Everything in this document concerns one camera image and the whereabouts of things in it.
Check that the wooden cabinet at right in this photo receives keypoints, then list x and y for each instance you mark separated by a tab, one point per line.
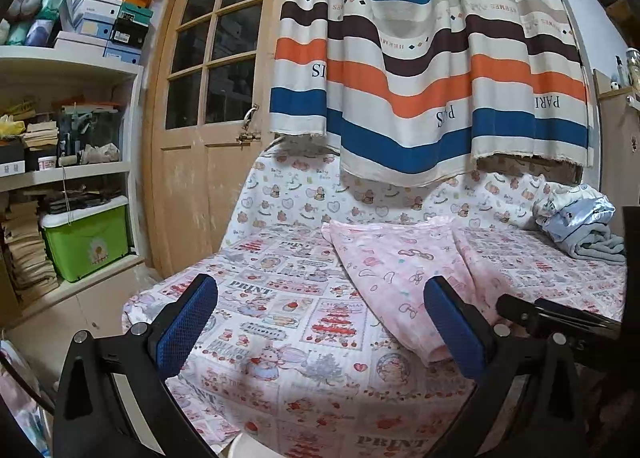
618	103

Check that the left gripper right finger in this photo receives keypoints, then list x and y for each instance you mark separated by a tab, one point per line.
548	419

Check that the striped hanging curtain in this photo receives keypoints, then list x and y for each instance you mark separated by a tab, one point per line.
413	91

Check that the green storage bin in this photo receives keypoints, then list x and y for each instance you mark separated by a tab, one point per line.
83	241

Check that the wooden glass pane door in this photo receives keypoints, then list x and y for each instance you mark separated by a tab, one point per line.
204	121

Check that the pile of folded blue clothes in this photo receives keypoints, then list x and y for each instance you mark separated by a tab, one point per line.
577	220

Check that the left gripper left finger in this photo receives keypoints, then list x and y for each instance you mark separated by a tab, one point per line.
90	417

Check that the cartoon print bed sheet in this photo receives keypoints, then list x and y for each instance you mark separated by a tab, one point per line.
294	358

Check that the white shelving unit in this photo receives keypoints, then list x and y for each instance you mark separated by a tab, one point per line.
52	74

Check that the pink cartoon print pants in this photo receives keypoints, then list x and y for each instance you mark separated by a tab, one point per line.
389	265

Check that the stack of shoe boxes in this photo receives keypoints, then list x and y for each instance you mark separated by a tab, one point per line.
106	28

